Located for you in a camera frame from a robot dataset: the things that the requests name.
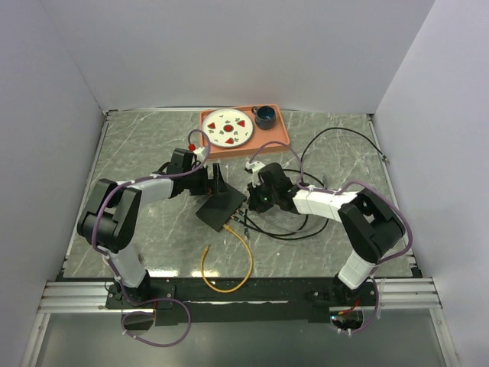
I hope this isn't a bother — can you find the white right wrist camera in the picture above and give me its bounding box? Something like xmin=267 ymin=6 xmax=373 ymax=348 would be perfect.
xmin=245 ymin=161 xmax=265 ymax=187

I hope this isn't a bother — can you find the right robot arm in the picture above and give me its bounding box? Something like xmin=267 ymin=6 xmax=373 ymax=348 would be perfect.
xmin=245 ymin=161 xmax=411 ymax=305

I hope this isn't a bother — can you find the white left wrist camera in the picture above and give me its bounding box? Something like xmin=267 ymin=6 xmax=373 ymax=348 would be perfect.
xmin=188 ymin=144 xmax=209 ymax=163

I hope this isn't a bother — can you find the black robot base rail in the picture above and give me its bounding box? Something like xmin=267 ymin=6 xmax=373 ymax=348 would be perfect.
xmin=105 ymin=278 xmax=377 ymax=326

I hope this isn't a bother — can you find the dark blue mug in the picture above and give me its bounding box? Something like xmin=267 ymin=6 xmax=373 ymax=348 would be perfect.
xmin=251 ymin=106 xmax=276 ymax=130

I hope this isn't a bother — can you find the white watermelon pattern plate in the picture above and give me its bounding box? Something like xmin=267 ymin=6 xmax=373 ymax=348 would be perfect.
xmin=202 ymin=109 xmax=254 ymax=148

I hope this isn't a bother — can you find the yellow ethernet cable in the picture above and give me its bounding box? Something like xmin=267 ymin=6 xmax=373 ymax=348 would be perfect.
xmin=201 ymin=224 xmax=254 ymax=294

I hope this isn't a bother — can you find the black network switch box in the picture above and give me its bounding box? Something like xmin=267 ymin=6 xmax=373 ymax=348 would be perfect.
xmin=196 ymin=187 xmax=246 ymax=232

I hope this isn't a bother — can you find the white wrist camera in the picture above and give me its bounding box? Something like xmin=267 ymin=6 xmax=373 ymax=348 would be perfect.
xmin=188 ymin=144 xmax=209 ymax=163
xmin=245 ymin=161 xmax=265 ymax=187

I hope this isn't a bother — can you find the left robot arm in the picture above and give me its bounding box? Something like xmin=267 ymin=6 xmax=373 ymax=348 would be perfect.
xmin=76 ymin=148 xmax=229 ymax=307

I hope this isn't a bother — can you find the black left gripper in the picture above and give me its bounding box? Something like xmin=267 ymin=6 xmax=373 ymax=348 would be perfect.
xmin=183 ymin=163 xmax=229 ymax=196

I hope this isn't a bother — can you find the salmon pink tray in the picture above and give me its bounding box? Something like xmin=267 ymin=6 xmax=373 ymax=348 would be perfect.
xmin=199 ymin=104 xmax=290 ymax=159

